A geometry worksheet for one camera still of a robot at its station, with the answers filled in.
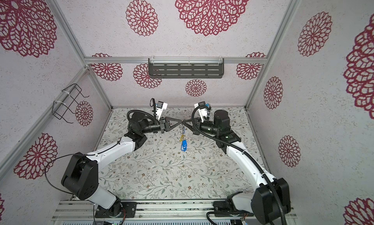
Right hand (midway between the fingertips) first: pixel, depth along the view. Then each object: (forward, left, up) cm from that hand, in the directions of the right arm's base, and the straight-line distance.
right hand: (183, 120), depth 69 cm
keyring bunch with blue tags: (-6, 0, -11) cm, 13 cm away
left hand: (0, +2, -2) cm, 3 cm away
